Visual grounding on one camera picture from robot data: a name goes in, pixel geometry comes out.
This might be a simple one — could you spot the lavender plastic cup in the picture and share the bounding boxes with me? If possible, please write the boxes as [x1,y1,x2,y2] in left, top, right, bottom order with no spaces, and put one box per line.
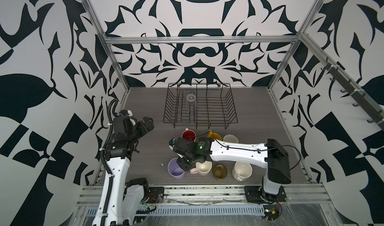
[168,158,185,180]

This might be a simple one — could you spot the dark green mug white inside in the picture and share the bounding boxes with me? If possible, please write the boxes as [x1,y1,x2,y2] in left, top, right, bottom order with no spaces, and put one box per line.
[223,135,239,144]

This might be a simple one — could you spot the clear glass tumbler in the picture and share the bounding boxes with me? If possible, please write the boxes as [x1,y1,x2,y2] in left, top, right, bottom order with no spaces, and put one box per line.
[186,93,197,110]

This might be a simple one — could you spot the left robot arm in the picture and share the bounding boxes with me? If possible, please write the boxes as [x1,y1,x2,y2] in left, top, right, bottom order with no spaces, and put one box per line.
[92,115,155,226]

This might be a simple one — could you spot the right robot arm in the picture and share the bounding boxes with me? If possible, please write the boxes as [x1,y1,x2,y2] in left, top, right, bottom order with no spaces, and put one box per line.
[169,138,292,196]

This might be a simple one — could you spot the white mug red inside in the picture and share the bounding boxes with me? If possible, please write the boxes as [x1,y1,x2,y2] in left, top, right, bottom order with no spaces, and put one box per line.
[182,128,197,142]

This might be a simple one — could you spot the yellow mug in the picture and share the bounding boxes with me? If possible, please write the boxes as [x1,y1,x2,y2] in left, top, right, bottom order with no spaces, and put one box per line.
[208,131,222,141]

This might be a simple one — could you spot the olive green glass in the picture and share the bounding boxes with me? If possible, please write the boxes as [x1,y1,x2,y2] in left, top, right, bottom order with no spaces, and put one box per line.
[213,164,228,180]

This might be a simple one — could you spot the cream white mug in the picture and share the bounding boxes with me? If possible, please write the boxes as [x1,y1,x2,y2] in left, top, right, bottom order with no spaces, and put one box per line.
[232,162,253,182]

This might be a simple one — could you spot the green circuit board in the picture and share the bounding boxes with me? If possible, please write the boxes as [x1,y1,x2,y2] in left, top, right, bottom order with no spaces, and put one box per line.
[263,205,282,222]

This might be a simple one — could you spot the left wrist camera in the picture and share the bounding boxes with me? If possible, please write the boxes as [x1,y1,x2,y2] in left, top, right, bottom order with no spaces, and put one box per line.
[118,109,133,117]

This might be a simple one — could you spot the cream mug pink handle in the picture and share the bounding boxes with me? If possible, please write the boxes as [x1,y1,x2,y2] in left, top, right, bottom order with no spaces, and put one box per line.
[190,161,213,176]

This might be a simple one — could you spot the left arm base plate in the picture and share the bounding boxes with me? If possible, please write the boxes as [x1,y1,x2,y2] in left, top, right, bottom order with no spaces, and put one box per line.
[142,187,165,204]

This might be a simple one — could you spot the black wire dish rack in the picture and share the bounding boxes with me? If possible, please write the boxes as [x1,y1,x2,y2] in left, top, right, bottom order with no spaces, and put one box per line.
[163,82,238,129]

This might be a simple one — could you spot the white slotted cable duct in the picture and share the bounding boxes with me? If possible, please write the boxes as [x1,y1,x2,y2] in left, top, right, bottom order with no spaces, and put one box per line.
[136,205,265,216]

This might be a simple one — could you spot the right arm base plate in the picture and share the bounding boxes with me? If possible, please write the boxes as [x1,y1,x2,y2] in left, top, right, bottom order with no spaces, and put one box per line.
[244,186,287,204]

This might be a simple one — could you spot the aluminium frame crossbar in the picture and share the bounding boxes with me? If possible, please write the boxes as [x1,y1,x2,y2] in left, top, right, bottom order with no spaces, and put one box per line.
[104,35,298,45]

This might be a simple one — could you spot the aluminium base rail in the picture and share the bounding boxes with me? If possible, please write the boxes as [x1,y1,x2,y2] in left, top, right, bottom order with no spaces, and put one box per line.
[76,184,332,207]

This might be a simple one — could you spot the grey wall hook rail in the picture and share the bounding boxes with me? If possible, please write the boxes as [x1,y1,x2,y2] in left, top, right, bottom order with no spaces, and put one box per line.
[320,57,384,131]

